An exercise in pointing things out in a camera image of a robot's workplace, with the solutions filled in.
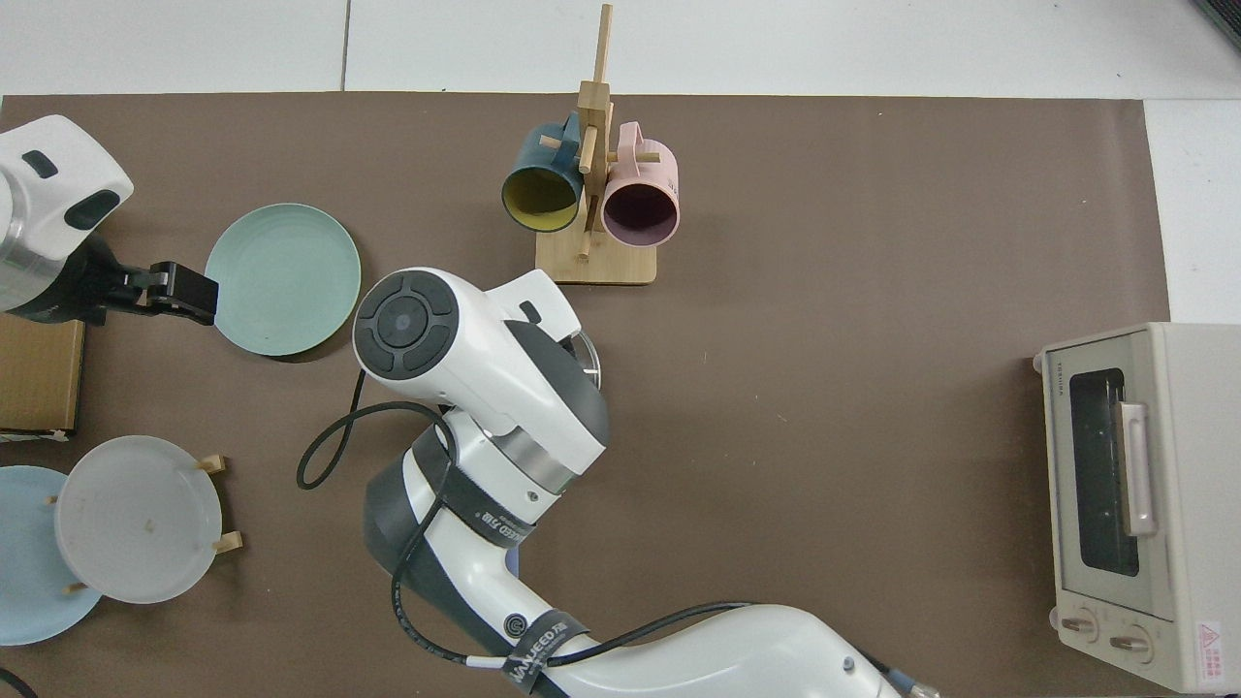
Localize pink cup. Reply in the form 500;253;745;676
600;121;681;248

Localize pale green plate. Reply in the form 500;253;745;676
204;203;362;357

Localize white plate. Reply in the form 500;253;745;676
54;435;223;605

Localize dark grey object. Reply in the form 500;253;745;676
1191;0;1241;51

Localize light blue plate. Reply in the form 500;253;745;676
0;465;103;647

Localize wooden cup stand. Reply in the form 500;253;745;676
535;3;662;286

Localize pale toaster oven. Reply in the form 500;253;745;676
1033;322;1241;695

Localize glass lid with blue knob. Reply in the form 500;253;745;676
567;330;603;391

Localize brown table cloth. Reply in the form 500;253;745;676
0;92;1169;698

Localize wire basket with wooden floor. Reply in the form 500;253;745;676
0;312;86;442

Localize dark teal cup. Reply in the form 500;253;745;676
500;110;585;234

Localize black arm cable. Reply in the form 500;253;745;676
296;366;757;672

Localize wooden plate rack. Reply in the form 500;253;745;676
47;454;243;596

